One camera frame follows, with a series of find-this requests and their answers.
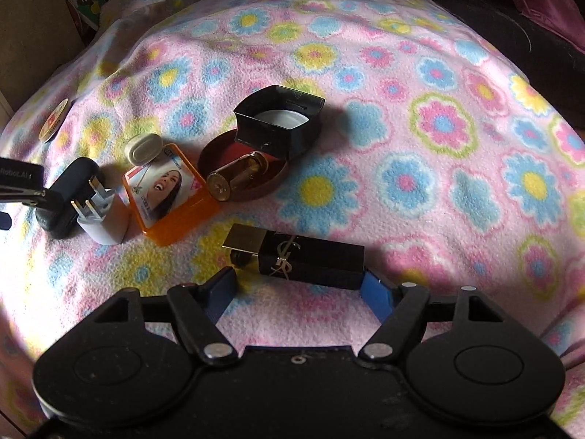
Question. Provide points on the black oval case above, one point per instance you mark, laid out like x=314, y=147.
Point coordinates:
x=66, y=201

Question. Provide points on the black and gold lipstick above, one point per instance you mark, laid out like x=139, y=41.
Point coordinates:
x=306, y=258

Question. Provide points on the round printed badge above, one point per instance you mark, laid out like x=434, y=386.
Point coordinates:
x=53, y=120

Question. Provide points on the black sofa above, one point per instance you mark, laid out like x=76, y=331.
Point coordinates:
x=525, y=41

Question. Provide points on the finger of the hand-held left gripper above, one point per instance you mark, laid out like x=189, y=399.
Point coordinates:
x=3, y=222
x=48, y=197

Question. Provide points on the floral fleece blanket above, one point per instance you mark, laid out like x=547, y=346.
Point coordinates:
x=411, y=169

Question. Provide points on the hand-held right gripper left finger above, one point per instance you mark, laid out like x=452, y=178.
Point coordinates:
x=224, y=295

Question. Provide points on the black square box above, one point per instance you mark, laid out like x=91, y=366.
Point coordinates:
x=279, y=121

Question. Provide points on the gold cylindrical tube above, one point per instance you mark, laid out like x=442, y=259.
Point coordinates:
x=233, y=177

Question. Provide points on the white plug charger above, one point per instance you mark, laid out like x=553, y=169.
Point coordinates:
x=103, y=219

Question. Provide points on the red round tin lid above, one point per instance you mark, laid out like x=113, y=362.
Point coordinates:
x=219, y=158

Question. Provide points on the beige furniture panel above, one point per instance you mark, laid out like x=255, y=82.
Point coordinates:
x=32, y=23

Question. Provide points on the orange card box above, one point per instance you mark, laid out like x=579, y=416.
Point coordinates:
x=169, y=194

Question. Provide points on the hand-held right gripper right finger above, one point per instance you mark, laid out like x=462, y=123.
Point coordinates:
x=377, y=299

